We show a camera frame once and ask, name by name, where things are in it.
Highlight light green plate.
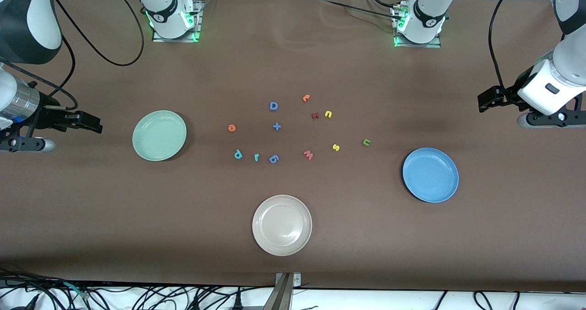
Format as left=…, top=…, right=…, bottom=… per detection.
left=132, top=110, right=188, bottom=162

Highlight blue plate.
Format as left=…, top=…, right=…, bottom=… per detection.
left=402, top=147, right=460, bottom=204

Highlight brown table cover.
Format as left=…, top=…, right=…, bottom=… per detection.
left=0, top=0, right=586, bottom=293

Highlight beige plate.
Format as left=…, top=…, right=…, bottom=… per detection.
left=252, top=195, right=313, bottom=257

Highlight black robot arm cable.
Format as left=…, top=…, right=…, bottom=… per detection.
left=488, top=0, right=525, bottom=95
left=0, top=0, right=145, bottom=112

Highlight black base cable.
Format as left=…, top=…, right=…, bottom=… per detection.
left=318, top=0, right=403, bottom=21
left=362, top=0, right=403, bottom=9

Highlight tangled black floor cables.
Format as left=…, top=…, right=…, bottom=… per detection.
left=0, top=268, right=275, bottom=310

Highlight teal floor cable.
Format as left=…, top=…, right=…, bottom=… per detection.
left=62, top=282, right=90, bottom=299

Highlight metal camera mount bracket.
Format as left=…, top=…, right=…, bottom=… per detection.
left=263, top=272, right=302, bottom=310

